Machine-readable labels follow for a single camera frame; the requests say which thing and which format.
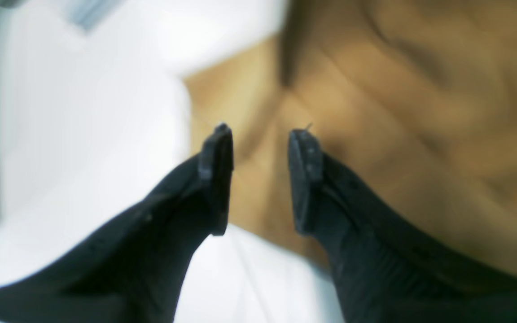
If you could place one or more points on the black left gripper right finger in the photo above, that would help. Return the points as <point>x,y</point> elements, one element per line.
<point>384,269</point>

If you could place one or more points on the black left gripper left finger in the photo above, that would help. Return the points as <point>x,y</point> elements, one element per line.
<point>131,269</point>

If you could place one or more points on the brown t-shirt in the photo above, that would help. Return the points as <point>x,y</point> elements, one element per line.
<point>418,97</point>

